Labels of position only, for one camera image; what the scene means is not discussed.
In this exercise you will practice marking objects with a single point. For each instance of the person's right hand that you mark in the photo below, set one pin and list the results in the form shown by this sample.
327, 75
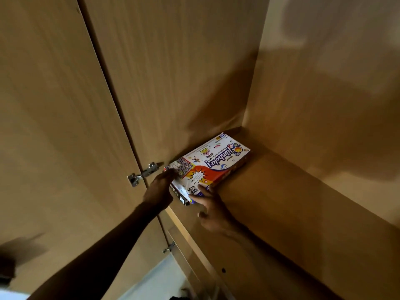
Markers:
217, 215

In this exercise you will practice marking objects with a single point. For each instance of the wooden wardrobe door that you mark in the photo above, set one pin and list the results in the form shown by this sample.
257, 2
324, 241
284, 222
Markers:
53, 121

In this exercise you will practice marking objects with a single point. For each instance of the person's left forearm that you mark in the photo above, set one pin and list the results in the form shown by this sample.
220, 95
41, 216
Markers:
103, 256

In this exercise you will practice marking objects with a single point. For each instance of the person's right forearm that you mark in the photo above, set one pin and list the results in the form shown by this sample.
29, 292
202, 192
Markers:
268, 262

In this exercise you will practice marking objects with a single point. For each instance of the large metal door hinge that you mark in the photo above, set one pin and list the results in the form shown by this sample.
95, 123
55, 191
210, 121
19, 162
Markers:
145, 173

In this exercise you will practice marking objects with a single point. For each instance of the person's left hand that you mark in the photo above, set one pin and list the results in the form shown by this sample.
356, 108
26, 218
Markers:
157, 193

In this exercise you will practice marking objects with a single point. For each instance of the small metal door hinge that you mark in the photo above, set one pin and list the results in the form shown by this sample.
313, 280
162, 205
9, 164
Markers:
169, 247

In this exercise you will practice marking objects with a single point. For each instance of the person's left fingers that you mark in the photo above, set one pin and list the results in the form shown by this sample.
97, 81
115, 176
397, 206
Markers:
170, 174

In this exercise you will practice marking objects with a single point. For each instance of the person's right thumb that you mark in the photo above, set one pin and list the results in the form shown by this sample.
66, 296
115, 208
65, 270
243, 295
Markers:
202, 215

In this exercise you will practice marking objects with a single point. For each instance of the colourful board game box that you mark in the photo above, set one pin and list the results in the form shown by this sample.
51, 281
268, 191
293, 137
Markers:
212, 160

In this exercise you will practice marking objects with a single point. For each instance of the wooden wardrobe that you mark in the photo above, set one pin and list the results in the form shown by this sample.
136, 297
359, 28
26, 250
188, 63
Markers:
312, 153

